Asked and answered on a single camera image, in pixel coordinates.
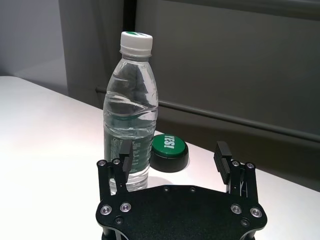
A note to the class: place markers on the clear plastic water bottle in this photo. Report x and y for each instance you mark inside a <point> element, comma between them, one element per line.
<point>132,100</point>

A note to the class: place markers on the thin grey wall rail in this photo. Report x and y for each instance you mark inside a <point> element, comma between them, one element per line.
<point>212,117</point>

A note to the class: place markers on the dark vertical wall post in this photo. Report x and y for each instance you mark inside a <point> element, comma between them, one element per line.
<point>130,17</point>

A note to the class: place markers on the black green push button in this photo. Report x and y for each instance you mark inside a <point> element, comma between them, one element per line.
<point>170,152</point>

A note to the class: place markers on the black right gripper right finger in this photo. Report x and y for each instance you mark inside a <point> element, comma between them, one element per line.
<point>232,172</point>

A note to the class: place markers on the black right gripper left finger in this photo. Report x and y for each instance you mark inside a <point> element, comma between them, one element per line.
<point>120,172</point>

